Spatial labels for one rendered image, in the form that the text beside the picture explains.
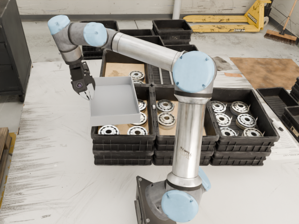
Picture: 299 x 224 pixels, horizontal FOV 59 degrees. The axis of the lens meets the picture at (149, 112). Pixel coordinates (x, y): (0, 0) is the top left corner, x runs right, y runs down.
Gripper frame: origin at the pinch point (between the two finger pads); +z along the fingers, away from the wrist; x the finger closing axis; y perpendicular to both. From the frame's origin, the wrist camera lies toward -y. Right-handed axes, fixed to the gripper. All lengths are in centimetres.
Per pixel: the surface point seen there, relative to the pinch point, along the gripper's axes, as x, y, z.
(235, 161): -60, -21, 50
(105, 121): -4.3, -13.9, 2.3
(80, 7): 9, 336, 89
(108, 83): -9.1, 12.4, 4.5
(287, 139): -100, -11, 64
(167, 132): -30.1, -2.7, 33.8
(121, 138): -7.6, -10.1, 19.2
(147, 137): -19.0, -12.5, 20.9
